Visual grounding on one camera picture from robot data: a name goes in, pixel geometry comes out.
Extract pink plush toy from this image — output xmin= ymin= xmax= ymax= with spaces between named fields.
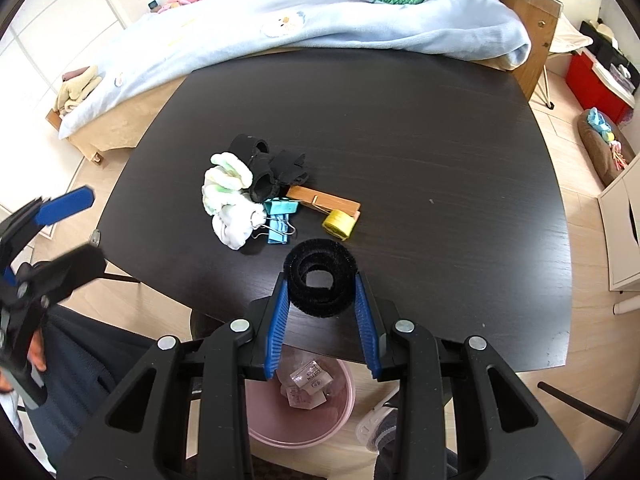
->
xmin=157 ymin=0 xmax=207 ymax=13

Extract person's left hand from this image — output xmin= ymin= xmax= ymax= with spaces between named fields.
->
xmin=29 ymin=330 xmax=47 ymax=374

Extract small blue toy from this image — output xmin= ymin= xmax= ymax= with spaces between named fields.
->
xmin=586 ymin=107 xmax=615 ymax=142

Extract yellow tape roll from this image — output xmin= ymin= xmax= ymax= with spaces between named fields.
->
xmin=321 ymin=209 xmax=356 ymax=240

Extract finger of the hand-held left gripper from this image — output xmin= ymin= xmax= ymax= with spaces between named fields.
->
xmin=0 ymin=185 xmax=97 ymax=273
xmin=16 ymin=245 xmax=107 ymax=307

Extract red storage box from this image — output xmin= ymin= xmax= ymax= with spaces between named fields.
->
xmin=565 ymin=49 xmax=632 ymax=125

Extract black bag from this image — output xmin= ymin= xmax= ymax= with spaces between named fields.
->
xmin=580 ymin=19 xmax=637 ymax=78

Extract wooden clothespin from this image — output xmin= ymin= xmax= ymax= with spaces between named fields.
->
xmin=285 ymin=185 xmax=362 ymax=221

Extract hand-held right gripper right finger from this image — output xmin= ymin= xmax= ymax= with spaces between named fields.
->
xmin=352 ymin=271 xmax=586 ymax=480

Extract white pipe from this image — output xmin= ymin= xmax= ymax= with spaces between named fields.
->
xmin=613 ymin=294 xmax=640 ymax=317

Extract person's left leg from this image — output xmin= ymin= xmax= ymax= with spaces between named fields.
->
xmin=30 ymin=305 xmax=161 ymax=471

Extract white cabinet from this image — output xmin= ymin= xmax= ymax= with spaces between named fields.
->
xmin=597 ymin=152 xmax=640 ymax=292

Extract white printed paper packet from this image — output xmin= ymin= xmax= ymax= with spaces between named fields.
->
xmin=280 ymin=358 xmax=335 ymax=411

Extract black cloth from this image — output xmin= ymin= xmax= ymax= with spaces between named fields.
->
xmin=269 ymin=149 xmax=312 ymax=190

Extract white folding chair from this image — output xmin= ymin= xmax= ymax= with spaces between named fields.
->
xmin=537 ymin=10 xmax=593 ymax=111

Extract folded beige towels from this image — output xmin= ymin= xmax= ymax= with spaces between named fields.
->
xmin=53 ymin=65 xmax=103 ymax=116

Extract brown pet cushion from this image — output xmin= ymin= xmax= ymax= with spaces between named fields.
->
xmin=577 ymin=108 xmax=637 ymax=189

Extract grey white right shoe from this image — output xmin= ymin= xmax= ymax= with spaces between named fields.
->
xmin=356 ymin=392 xmax=401 ymax=453

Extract blue binder clip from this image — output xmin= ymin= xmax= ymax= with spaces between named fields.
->
xmin=263 ymin=198 xmax=304 ymax=219
xmin=252 ymin=214 xmax=297 ymax=246

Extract black velcro tape roll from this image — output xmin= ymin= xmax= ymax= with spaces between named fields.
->
xmin=284 ymin=241 xmax=358 ymax=318

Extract white green fuzzy sock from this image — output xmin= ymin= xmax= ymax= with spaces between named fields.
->
xmin=202 ymin=152 xmax=254 ymax=216

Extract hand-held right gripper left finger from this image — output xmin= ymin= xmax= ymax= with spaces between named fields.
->
xmin=59 ymin=269 xmax=296 ymax=480

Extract light blue blanket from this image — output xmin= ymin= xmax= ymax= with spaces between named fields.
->
xmin=57 ymin=0 xmax=532 ymax=140

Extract pink plastic waste bin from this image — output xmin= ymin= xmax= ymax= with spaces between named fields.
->
xmin=245 ymin=347 xmax=357 ymax=449

